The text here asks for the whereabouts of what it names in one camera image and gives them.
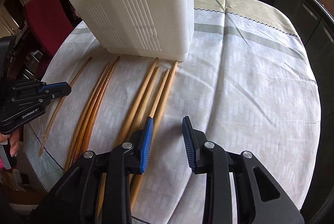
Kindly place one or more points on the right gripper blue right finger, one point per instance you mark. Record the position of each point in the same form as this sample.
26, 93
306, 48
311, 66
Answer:
198, 149

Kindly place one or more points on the red-ended patterned chopstick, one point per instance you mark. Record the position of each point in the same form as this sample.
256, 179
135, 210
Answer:
83, 133

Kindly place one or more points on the thin speckled wooden chopstick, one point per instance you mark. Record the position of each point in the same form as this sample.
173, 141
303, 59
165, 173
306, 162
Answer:
58, 107

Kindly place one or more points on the brown wooden chopstick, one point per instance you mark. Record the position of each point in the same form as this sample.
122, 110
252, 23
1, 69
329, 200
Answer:
84, 117

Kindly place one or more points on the person left hand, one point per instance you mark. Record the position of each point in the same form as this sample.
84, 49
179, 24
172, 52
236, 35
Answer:
9, 149

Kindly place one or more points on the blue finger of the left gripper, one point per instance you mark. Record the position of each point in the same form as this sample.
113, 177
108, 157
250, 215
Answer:
56, 86
58, 92

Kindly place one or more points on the red-ended orange chopstick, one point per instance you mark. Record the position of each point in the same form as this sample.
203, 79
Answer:
100, 103

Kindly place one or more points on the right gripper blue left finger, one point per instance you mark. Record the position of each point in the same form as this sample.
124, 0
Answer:
142, 141

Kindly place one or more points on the red chair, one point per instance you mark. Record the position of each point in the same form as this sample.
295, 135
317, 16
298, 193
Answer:
48, 22

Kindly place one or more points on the light bamboo chopstick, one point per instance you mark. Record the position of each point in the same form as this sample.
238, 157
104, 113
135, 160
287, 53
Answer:
126, 127
137, 121
137, 181
155, 109

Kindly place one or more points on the white grey patterned tablecloth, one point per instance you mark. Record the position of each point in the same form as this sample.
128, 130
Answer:
247, 84

